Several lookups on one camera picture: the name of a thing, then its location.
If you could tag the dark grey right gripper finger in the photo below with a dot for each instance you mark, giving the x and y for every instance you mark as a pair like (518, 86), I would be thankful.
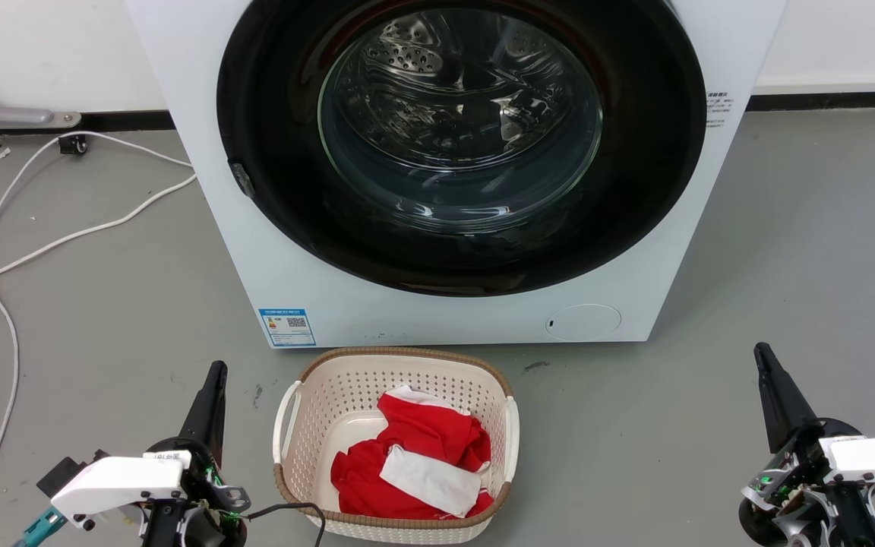
(783, 410)

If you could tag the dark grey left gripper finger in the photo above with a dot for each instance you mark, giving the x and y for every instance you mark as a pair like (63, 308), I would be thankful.
(208, 410)

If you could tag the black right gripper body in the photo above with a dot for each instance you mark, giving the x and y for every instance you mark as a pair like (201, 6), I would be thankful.
(775, 501)

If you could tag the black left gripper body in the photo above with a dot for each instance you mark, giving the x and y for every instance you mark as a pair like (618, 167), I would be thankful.
(210, 486)

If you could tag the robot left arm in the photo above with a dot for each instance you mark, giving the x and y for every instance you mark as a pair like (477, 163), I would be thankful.
(160, 532)

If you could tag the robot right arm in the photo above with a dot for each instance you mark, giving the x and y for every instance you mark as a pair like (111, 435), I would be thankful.
(851, 524)

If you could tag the cream laundry basket brown rim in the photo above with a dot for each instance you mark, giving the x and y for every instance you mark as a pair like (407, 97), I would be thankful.
(331, 395)

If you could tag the blue energy label sticker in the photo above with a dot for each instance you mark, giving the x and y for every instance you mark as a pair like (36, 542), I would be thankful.
(287, 327)

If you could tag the red and white garment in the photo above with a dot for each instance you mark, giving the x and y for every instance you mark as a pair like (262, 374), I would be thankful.
(422, 433)

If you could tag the round white filter cover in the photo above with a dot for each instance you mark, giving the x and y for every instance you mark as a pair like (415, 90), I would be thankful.
(585, 323)

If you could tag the white front-load washing machine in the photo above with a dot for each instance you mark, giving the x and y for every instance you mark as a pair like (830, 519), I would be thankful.
(407, 319)

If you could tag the black round washer door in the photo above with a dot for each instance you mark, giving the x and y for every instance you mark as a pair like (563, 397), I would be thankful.
(278, 152)

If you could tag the small printed text sticker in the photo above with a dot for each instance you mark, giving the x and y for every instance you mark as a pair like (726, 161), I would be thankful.
(718, 110)

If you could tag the steel washing drum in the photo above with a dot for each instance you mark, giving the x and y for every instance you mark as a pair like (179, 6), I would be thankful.
(422, 53)

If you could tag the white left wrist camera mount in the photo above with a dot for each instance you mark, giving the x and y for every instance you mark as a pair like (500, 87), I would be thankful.
(115, 482)

